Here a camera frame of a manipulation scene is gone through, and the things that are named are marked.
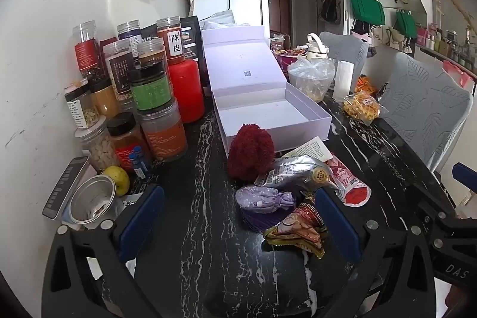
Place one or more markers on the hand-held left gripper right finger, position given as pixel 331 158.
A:
pixel 337 225

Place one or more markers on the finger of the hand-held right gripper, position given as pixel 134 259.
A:
pixel 432 208
pixel 465 174

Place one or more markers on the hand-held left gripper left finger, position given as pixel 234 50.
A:
pixel 143 221

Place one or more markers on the gold red snack packet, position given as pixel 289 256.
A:
pixel 298 228

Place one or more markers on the pink red pouch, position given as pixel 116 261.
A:
pixel 350 187

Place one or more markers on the silver snack packet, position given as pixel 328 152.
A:
pixel 294 172

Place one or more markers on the small white bottle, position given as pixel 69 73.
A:
pixel 313 150

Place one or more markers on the red fluffy scrunchie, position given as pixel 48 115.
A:
pixel 249 150

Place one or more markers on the white gift box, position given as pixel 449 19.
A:
pixel 242 61

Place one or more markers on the white printed paper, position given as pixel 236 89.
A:
pixel 130 201

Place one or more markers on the yellow fruit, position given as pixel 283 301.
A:
pixel 118 179

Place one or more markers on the small blue vial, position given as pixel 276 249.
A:
pixel 146 161
pixel 136 168

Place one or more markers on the metal tin cup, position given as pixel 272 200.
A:
pixel 91 198

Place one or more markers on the large grey leaf chair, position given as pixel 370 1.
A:
pixel 425 109

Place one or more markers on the black lid spice jar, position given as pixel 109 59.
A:
pixel 125 139

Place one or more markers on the grey remote control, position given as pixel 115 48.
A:
pixel 63 187

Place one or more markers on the jar with white pieces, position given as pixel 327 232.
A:
pixel 97 146

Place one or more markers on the pink red packet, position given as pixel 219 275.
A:
pixel 456 74

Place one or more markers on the packed waffle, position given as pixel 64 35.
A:
pixel 360 108

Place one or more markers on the jar with yellow contents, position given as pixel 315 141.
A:
pixel 105 100

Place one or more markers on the dark jar green label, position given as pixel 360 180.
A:
pixel 151 89

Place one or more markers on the seed jar black label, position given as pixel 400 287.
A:
pixel 76 105

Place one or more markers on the row of cosmetic bottles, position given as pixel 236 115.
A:
pixel 447 42

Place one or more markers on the orange snack packet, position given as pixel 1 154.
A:
pixel 365 84

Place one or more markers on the red plastic canister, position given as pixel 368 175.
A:
pixel 184 90

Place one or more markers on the clear plastic food bag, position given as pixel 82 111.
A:
pixel 311 77

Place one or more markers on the clear jar brown label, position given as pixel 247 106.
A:
pixel 119 68

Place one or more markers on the clear jar brown contents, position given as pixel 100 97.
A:
pixel 151 51

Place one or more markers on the purple noodle bowl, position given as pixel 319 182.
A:
pixel 290 61

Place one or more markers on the small grey leaf chair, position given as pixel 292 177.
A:
pixel 344 49

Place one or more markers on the clear jar red label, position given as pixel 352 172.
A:
pixel 87 53

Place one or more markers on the clear jar white label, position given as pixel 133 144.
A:
pixel 170 40

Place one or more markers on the large black packaging bag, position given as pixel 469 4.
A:
pixel 190 38

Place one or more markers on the small black packaging bag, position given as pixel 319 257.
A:
pixel 147 30

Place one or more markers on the clear plastic cup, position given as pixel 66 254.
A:
pixel 277 42

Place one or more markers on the clear jar blue label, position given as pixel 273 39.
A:
pixel 128 29

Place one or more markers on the green tote bag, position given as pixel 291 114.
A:
pixel 367 8

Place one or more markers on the black handbag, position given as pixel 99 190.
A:
pixel 329 3

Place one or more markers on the brown door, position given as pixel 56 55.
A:
pixel 277 5

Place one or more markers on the white fridge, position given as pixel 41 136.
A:
pixel 246 8

